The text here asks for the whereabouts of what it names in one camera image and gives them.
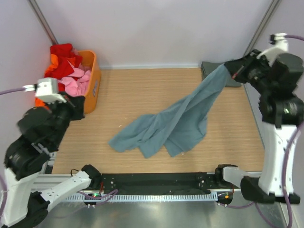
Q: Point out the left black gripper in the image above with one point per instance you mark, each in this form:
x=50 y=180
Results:
x=75 y=103

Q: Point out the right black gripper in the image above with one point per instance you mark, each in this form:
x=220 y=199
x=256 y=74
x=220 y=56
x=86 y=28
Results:
x=238 y=68

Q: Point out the blue-grey t shirt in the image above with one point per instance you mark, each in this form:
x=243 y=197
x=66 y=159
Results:
x=180 y=127

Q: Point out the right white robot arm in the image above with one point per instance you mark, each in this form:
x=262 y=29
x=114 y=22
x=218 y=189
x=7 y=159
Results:
x=275 y=77

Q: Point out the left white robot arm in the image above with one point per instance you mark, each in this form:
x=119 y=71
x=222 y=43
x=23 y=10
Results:
x=42 y=130

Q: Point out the orange t shirt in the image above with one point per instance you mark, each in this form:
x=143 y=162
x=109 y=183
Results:
x=49 y=72

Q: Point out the pink t shirt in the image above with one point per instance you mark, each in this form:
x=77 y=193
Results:
x=76 y=83

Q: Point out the orange plastic laundry basket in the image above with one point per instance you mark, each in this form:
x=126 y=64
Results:
x=89 y=59

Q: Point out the red t shirt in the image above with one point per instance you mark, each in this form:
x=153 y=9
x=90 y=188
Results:
x=63 y=52

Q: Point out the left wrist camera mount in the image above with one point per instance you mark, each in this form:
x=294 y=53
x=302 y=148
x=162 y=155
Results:
x=46 y=89

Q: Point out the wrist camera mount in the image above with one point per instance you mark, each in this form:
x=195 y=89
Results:
x=46 y=89
x=278 y=45

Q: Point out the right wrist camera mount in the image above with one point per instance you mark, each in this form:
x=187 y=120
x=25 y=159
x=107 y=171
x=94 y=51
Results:
x=278 y=45

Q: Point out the right aluminium corner post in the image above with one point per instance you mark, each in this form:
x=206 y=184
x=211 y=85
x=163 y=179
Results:
x=271 y=9

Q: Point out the aluminium corner post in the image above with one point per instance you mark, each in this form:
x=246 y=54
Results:
x=37 y=11
x=271 y=9

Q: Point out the left aluminium corner post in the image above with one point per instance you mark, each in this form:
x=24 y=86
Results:
x=37 y=11

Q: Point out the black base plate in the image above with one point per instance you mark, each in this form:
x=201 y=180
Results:
x=157 y=184

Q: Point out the slotted white cable duct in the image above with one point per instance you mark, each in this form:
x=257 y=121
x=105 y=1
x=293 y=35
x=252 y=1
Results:
x=144 y=198

